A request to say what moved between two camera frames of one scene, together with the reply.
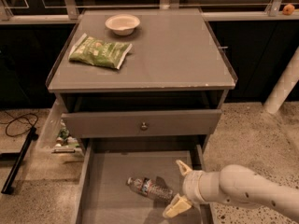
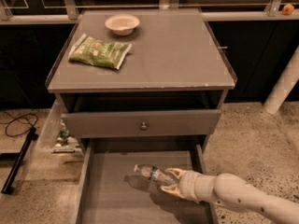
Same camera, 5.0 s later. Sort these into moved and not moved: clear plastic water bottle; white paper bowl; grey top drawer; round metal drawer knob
Moved: clear plastic water bottle
Not moved: white paper bowl; round metal drawer knob; grey top drawer
